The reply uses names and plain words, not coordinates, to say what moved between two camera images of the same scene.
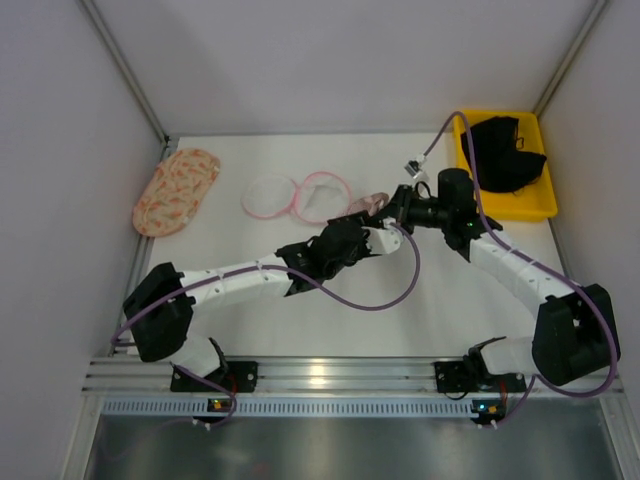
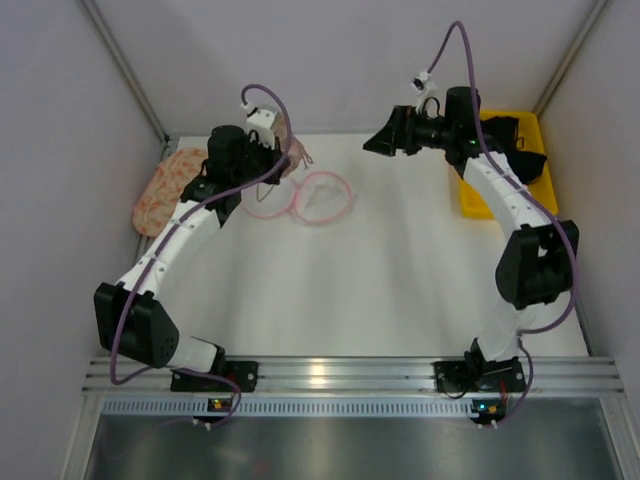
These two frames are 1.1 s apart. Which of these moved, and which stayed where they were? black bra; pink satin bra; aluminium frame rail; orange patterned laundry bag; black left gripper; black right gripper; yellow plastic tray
Moved: black right gripper; black left gripper; pink satin bra
Stayed: aluminium frame rail; orange patterned laundry bag; black bra; yellow plastic tray
